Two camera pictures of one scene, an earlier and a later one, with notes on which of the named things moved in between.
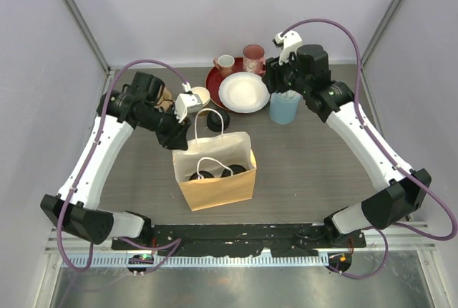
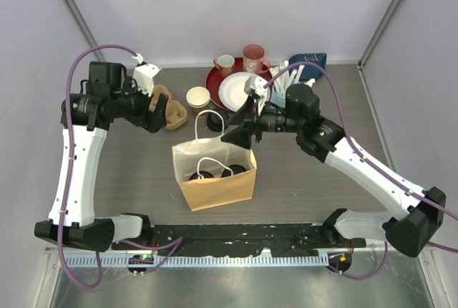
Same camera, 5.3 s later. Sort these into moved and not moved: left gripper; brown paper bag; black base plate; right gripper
Moved: right gripper; left gripper
Not moved: black base plate; brown paper bag
